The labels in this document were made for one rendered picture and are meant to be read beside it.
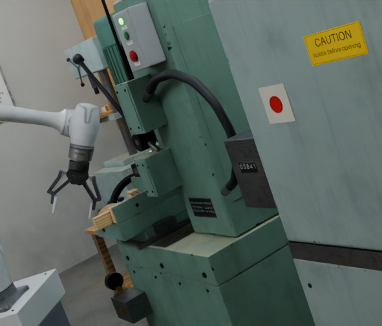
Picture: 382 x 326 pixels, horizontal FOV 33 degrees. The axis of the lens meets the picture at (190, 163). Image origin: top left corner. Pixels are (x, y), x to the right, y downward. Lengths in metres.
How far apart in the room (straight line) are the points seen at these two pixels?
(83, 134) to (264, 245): 0.86
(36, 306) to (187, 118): 0.99
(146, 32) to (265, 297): 0.80
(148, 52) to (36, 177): 3.49
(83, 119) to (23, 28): 2.90
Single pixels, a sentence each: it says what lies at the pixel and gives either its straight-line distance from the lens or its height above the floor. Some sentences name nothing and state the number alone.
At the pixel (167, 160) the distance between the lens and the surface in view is 1.88.
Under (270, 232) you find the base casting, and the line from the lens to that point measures 1.85.
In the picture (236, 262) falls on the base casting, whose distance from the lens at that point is 1.79.
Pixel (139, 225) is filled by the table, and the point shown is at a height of 0.86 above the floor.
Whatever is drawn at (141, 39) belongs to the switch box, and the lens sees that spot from 1.71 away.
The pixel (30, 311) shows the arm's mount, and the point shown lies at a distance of 2.36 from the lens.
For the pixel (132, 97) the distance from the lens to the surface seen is 1.80.
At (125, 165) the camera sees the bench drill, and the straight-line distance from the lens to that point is 4.42.
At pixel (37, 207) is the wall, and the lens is 5.12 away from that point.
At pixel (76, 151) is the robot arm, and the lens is 2.39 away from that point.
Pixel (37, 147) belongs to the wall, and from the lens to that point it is 5.13.
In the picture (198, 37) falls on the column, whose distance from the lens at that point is 1.76.
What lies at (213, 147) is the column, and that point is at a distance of 1.75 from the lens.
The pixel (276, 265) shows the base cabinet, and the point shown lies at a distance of 1.87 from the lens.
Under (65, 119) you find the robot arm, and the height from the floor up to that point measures 1.23.
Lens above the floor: 1.35
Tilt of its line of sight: 10 degrees down
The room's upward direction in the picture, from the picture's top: 20 degrees counter-clockwise
